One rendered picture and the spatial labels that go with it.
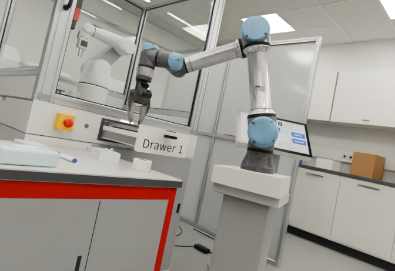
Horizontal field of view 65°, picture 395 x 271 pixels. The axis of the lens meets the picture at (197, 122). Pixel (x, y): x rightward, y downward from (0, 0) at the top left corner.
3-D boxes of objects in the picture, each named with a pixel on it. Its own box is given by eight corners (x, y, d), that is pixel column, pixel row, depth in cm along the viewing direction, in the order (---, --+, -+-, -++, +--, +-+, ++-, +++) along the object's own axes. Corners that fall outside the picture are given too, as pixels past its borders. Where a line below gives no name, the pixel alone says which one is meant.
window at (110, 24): (188, 126, 198) (218, -15, 204) (54, 93, 137) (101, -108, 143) (187, 126, 198) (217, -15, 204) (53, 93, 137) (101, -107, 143)
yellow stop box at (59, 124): (73, 131, 138) (77, 116, 138) (57, 129, 133) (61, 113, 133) (68, 130, 141) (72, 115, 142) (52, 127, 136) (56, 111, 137)
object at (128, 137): (180, 154, 149) (183, 141, 149) (137, 147, 131) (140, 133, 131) (134, 141, 177) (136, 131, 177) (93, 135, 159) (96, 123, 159)
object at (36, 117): (193, 157, 201) (197, 136, 202) (25, 132, 129) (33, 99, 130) (117, 137, 268) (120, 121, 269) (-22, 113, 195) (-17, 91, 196)
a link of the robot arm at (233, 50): (264, 33, 148) (170, 63, 156) (265, 23, 138) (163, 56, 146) (271, 55, 146) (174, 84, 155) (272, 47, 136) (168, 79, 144)
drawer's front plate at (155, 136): (184, 158, 149) (189, 136, 150) (136, 151, 128) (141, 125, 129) (182, 157, 150) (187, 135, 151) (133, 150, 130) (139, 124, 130)
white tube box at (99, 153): (119, 163, 125) (120, 153, 125) (98, 160, 120) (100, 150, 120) (108, 158, 135) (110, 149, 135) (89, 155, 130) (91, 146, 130)
